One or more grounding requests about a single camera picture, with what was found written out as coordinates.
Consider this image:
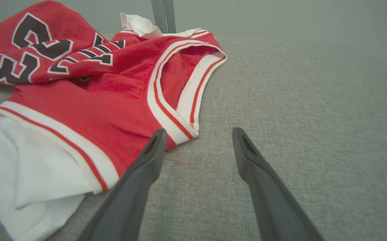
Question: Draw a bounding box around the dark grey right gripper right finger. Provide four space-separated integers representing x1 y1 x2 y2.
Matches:
232 127 325 241

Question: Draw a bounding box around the grey fabric sofa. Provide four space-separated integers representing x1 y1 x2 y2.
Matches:
0 32 387 241

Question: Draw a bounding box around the grey metal wall post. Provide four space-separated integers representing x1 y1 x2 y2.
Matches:
151 0 177 34

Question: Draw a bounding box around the red white basketball jersey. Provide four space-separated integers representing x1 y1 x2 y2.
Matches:
0 0 228 241

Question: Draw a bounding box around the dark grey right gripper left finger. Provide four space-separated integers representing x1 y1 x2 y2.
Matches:
76 128 168 241

